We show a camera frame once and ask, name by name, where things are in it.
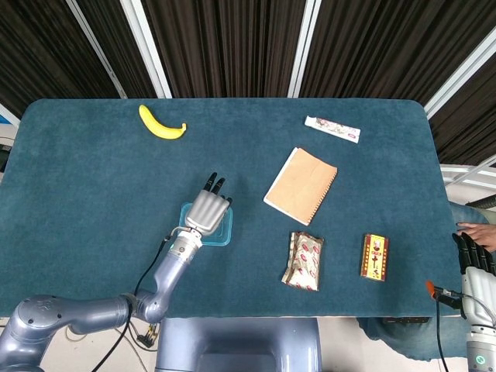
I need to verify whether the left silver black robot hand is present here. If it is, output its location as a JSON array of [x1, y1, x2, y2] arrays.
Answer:
[[183, 170, 234, 237]]

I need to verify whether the person's bare hand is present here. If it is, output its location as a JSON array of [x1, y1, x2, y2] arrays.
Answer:
[[456, 222, 496, 253]]

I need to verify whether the white blue board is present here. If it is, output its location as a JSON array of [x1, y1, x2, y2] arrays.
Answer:
[[0, 102, 22, 129]]

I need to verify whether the dark brown pleated curtain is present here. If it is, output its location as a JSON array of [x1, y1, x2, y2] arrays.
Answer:
[[0, 0, 496, 168]]

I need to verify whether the gold red foil snack pack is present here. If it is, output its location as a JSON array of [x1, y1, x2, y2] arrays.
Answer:
[[281, 231, 326, 293]]

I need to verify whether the white partition post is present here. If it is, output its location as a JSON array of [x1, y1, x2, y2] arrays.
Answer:
[[287, 0, 323, 99], [65, 0, 129, 99], [422, 26, 496, 122], [119, 0, 173, 99]]

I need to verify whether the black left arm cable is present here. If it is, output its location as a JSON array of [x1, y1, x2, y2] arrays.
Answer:
[[90, 233, 174, 372]]

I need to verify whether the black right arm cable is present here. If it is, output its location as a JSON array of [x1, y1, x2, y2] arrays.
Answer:
[[432, 293, 451, 372]]

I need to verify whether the white toothpaste tube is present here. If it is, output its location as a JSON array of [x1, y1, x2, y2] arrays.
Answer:
[[303, 115, 363, 145]]

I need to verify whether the blue plastic lid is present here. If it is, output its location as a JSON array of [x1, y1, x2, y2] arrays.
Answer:
[[178, 201, 234, 246]]

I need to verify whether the black corrugated hose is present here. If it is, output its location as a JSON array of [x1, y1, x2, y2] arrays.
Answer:
[[464, 194, 496, 212]]

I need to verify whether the red yellow printed box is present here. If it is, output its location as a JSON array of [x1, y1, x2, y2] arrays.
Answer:
[[360, 232, 391, 283]]

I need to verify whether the yellow banana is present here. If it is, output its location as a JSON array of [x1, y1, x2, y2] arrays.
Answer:
[[138, 104, 188, 140]]

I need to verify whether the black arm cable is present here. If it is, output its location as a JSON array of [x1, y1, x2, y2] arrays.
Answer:
[[432, 293, 451, 372], [90, 233, 174, 372]]

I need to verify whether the black yellow cable connector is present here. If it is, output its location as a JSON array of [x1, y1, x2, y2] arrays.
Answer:
[[136, 322, 160, 350]]

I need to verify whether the white metal frame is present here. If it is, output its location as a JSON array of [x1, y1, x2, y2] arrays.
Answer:
[[439, 154, 496, 191]]

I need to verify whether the blue-grey robot torso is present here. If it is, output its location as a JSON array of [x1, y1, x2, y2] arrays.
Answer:
[[154, 317, 323, 372]]

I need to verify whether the blue jeans leg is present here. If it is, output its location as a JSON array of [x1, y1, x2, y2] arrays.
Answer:
[[356, 202, 491, 362]]

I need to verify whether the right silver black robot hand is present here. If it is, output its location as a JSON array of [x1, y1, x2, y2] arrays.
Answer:
[[424, 231, 496, 322]]

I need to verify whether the spiral-bound notebook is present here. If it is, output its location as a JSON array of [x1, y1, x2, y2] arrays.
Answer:
[[263, 146, 339, 227]]

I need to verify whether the teal table cloth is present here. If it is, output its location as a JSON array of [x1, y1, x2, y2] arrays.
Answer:
[[0, 97, 463, 319]]

